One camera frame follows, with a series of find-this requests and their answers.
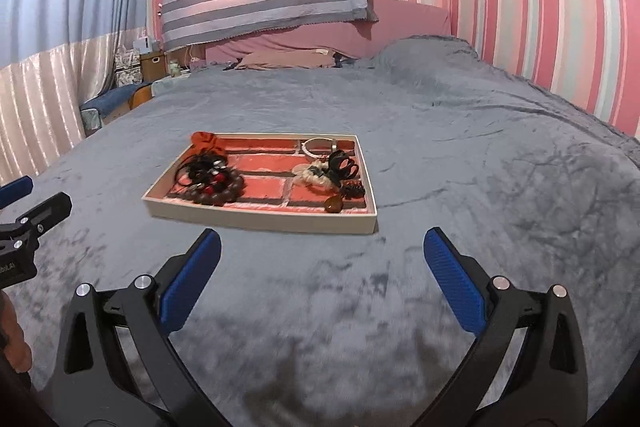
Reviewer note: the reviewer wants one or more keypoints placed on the brown storage box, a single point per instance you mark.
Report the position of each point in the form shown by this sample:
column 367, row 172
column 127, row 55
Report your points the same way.
column 153, row 66

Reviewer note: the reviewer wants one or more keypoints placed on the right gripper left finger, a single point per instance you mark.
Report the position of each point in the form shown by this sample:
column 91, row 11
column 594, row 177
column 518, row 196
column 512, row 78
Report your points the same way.
column 92, row 383

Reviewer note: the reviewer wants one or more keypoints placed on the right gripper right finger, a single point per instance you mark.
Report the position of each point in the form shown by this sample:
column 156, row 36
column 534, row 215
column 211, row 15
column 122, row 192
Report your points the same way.
column 526, row 365

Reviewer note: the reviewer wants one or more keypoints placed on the tan pillow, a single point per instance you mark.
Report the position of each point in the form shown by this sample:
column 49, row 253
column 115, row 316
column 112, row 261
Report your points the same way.
column 303, row 59

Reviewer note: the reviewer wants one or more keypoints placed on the white strap wristwatch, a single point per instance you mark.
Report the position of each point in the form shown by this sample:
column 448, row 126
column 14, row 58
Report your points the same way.
column 318, row 147

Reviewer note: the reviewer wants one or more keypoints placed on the blue padded bench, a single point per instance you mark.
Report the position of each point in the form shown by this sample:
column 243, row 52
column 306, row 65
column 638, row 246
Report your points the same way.
column 98, row 112

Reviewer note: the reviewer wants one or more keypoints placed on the brown pendant black tassel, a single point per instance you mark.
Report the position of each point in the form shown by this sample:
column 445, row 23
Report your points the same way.
column 350, row 191

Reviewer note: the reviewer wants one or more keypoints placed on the pink headboard cover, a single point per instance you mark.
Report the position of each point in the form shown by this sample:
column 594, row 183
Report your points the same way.
column 396, row 20

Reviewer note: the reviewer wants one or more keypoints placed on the blue white curtain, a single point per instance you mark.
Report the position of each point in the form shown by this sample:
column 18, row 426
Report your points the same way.
column 55, row 56

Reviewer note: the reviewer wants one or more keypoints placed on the orange fabric scrunchie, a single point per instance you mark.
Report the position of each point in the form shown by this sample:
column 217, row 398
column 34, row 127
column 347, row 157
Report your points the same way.
column 203, row 142

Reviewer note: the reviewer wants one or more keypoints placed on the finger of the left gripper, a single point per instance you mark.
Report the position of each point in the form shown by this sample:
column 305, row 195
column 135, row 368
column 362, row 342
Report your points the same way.
column 48, row 214
column 15, row 190

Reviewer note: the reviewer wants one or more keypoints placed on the beige red jewelry tray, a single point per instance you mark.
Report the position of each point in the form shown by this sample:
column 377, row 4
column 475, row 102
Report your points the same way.
column 252, row 188

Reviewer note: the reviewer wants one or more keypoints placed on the person left hand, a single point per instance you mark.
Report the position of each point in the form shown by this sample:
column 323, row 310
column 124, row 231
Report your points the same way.
column 17, row 351

